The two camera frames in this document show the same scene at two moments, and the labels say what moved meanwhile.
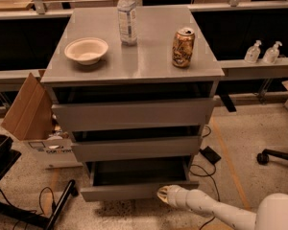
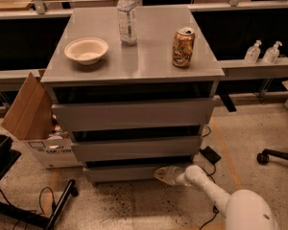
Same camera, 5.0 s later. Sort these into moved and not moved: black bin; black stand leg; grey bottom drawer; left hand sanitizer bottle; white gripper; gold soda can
Moved: white gripper; grey bottom drawer
Not moved: black bin; left hand sanitizer bottle; gold soda can; black stand leg
